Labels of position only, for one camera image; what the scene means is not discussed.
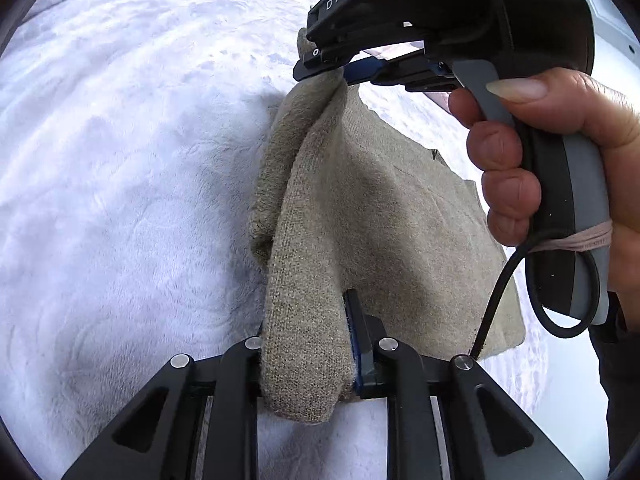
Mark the pink rubber band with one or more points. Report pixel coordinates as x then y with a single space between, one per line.
575 240

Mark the white fluffy blanket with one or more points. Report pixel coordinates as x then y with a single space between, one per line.
125 160

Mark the taupe knit garment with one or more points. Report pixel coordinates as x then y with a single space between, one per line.
375 210

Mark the white cabinet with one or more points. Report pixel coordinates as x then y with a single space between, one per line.
620 5

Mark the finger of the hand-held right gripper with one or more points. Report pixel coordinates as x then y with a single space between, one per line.
320 62
420 75

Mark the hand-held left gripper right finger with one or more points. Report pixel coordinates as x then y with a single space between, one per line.
362 355

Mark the person's right hand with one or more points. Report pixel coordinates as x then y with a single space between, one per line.
590 110

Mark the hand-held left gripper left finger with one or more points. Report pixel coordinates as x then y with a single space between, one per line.
245 375

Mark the person's dark clothing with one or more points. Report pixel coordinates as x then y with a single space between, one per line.
620 385

